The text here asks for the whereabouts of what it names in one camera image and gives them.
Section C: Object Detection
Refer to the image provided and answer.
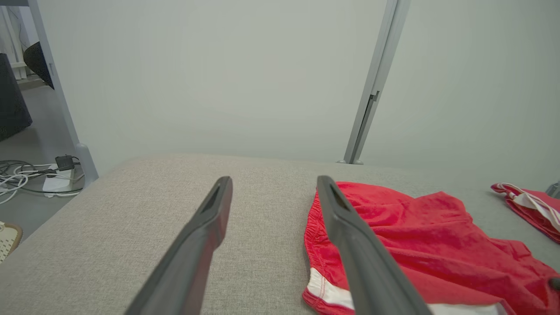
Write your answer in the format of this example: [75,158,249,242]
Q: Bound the red shorts with white band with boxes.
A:
[302,181,560,315]

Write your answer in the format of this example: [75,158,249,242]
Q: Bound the white floor cable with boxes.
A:
[0,168,44,205]

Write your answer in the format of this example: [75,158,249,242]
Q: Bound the black power adapter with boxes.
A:
[55,154,75,172]

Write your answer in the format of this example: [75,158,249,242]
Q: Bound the white curtain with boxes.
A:
[0,7,32,82]

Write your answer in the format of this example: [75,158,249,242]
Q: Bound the beige mesh slipper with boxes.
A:
[0,221,24,263]

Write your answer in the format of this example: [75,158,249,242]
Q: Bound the grey partition end post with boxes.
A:
[27,0,99,187]

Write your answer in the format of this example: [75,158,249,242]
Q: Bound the black cabinet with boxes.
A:
[0,52,34,142]

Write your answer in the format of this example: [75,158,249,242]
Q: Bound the black chair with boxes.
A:
[23,42,56,91]

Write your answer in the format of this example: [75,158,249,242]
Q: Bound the white power strip with cables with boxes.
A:
[0,159,84,195]

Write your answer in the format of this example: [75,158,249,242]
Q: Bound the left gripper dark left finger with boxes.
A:
[125,176,234,315]

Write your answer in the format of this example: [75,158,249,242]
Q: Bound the grey partition post with slot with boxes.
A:
[337,0,412,165]

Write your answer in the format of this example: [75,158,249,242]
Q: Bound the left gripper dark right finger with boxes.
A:
[316,176,434,315]

